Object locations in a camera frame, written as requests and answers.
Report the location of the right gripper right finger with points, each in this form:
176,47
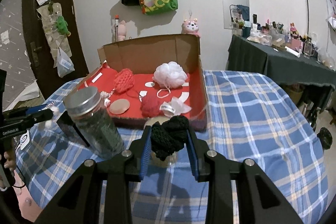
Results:
259,200

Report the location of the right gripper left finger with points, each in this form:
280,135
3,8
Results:
79,199

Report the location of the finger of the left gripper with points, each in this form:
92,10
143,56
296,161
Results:
39,114

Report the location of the beige round powder puff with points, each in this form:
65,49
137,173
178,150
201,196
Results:
119,106

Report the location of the black knitted scrunchie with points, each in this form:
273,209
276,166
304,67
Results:
169,137

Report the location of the dark red knitted scrunchie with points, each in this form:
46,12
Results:
150,105

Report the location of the person left hand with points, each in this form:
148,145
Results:
10,160

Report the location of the large glass jar metal lid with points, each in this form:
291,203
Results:
86,109

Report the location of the white plastic bag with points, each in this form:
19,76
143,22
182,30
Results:
64,64

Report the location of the white lace scrunchie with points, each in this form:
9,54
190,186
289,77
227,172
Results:
105,96

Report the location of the blue plaid tablecloth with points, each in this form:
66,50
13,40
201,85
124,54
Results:
249,116

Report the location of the green dinosaur plush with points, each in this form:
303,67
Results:
62,26

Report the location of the red mesh sponge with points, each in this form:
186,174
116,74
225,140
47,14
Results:
123,81

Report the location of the white mesh miffy bag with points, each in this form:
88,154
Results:
175,107

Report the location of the dark brown door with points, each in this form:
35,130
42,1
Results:
43,40

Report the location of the cardboard box red lining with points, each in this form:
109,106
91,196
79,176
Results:
142,56

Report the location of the white bath loofah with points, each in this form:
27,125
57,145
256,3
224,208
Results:
170,75

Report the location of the dark green covered side table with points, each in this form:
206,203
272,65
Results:
280,66

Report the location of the pink cat plush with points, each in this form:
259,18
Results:
190,27

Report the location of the white refrigerator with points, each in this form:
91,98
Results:
319,26

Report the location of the white device with ring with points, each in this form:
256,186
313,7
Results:
23,141

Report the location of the pink plush on wall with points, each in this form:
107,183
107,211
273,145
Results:
120,30

